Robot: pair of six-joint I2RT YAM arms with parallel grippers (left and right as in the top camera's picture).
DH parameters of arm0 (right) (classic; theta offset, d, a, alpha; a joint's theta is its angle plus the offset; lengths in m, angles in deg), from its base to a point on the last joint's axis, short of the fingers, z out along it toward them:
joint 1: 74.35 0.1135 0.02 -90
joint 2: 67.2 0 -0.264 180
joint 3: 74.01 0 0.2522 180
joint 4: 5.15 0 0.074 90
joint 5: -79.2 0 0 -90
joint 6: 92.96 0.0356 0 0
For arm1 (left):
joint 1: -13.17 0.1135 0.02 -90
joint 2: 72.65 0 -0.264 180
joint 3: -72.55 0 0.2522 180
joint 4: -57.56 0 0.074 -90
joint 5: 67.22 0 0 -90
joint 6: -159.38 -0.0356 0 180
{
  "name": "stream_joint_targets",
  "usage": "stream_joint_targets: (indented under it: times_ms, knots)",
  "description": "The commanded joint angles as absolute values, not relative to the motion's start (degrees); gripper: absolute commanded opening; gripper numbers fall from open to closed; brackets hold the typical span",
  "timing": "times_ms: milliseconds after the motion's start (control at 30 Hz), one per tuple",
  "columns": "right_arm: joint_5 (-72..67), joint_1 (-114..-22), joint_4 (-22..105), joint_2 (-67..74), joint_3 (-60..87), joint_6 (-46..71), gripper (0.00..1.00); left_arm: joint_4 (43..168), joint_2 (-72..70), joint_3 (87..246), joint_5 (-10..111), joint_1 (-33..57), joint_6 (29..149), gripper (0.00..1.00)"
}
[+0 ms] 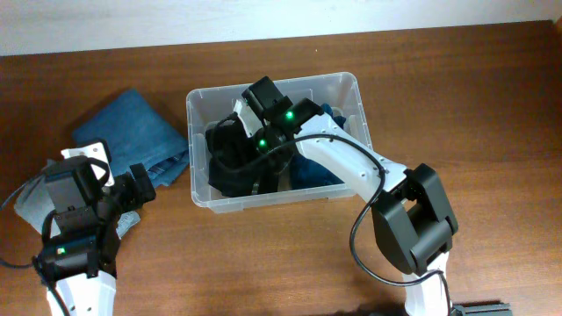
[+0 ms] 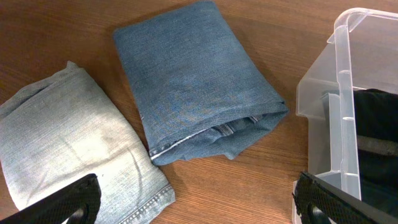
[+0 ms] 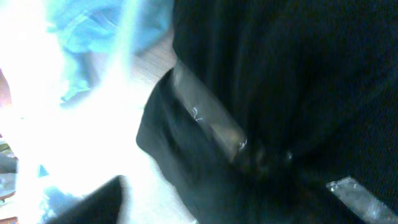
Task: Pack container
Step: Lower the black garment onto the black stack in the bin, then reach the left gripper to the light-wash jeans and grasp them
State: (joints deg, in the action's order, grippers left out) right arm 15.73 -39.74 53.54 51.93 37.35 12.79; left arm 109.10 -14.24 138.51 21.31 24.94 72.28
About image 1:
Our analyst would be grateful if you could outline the black taped clothing bundle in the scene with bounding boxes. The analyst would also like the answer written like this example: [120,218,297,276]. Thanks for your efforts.
[251,169,279,195]

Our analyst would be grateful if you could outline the dark navy clothing bundle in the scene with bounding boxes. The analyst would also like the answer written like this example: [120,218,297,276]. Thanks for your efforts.
[205,114,287,198]

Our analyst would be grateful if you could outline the blue taped clothing bundle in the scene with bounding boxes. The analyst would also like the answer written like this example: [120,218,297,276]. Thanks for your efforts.
[287,103,356,190]

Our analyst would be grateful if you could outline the dark blue jeans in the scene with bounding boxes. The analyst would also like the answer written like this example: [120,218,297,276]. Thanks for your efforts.
[72,90,190,188]

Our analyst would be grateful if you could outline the light blue jeans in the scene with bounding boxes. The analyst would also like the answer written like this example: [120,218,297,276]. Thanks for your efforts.
[14,176,141,238]

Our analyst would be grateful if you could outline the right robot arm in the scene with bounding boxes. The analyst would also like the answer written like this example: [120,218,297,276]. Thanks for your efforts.
[234,76,458,315]

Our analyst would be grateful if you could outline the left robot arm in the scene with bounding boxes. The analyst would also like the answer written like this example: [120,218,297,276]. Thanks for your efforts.
[32,155,156,316]

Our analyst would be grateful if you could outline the clear plastic storage container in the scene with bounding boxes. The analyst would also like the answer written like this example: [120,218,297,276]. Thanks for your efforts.
[186,72,371,213]

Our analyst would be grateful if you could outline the right black camera cable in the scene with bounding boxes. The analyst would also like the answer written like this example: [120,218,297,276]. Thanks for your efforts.
[206,111,453,316]

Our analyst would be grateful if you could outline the black camera cable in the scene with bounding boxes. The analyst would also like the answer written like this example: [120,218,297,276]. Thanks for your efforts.
[0,157,111,316]
[206,111,453,316]

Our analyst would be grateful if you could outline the left black camera cable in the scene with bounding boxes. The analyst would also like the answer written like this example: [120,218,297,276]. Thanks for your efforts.
[0,157,111,316]

